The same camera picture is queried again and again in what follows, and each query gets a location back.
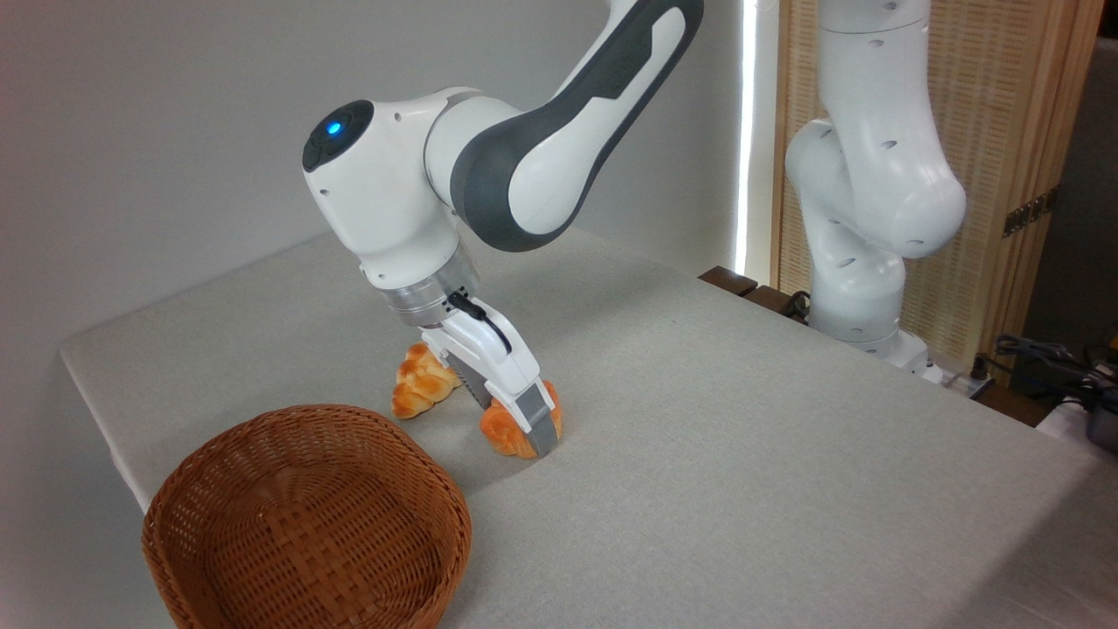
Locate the black cable bundle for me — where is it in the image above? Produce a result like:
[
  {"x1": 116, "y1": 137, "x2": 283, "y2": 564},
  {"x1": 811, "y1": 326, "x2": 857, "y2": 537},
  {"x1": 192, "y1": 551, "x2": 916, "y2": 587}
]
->
[{"x1": 974, "y1": 335, "x2": 1118, "y2": 411}]

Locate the dark wooden block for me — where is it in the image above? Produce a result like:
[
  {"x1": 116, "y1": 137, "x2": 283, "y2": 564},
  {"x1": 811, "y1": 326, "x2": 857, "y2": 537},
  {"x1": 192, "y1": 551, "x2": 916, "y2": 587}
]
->
[
  {"x1": 744, "y1": 286, "x2": 809, "y2": 324},
  {"x1": 699, "y1": 266, "x2": 759, "y2": 298}
]

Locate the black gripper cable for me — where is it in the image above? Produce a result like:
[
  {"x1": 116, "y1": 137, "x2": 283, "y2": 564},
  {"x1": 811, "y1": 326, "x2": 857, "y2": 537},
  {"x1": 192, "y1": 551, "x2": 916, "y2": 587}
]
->
[{"x1": 448, "y1": 293, "x2": 514, "y2": 354}]

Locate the white power strip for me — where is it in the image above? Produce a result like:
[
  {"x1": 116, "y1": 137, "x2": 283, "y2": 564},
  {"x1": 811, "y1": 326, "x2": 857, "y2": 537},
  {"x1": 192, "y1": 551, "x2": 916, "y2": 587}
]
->
[{"x1": 939, "y1": 367, "x2": 997, "y2": 399}]

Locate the braided golden bread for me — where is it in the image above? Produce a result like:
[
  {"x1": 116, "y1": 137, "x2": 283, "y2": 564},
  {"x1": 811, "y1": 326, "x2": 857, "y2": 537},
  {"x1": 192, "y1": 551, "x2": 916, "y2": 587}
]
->
[{"x1": 391, "y1": 342, "x2": 462, "y2": 420}]

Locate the wooden bamboo folding screen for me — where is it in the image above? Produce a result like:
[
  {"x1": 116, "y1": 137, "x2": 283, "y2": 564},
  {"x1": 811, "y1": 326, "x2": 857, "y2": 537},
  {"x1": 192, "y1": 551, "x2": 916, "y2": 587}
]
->
[{"x1": 770, "y1": 0, "x2": 1106, "y2": 377}]

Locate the round orange bread bun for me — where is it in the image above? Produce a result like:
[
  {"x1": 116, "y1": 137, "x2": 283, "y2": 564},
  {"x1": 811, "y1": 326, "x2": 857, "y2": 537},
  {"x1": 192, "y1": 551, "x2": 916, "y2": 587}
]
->
[{"x1": 480, "y1": 380, "x2": 564, "y2": 460}]

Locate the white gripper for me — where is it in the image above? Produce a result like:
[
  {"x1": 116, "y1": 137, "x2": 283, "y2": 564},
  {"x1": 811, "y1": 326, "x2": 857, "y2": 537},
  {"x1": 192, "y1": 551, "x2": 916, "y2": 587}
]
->
[{"x1": 422, "y1": 300, "x2": 561, "y2": 460}]

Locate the dark metal screen hinge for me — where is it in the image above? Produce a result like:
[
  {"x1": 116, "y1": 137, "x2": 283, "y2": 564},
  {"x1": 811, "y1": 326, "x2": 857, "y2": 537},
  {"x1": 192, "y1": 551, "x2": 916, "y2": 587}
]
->
[{"x1": 1003, "y1": 188, "x2": 1059, "y2": 238}]

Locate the brown woven wicker basket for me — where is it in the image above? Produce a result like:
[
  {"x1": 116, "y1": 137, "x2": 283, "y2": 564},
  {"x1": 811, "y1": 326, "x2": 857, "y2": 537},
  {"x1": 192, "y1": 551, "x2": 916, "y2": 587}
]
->
[{"x1": 141, "y1": 404, "x2": 473, "y2": 629}]

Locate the grey tablecloth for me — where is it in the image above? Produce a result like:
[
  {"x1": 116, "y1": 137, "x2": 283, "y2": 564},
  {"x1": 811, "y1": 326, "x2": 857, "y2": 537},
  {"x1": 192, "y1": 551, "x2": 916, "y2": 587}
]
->
[{"x1": 59, "y1": 225, "x2": 1118, "y2": 629}]

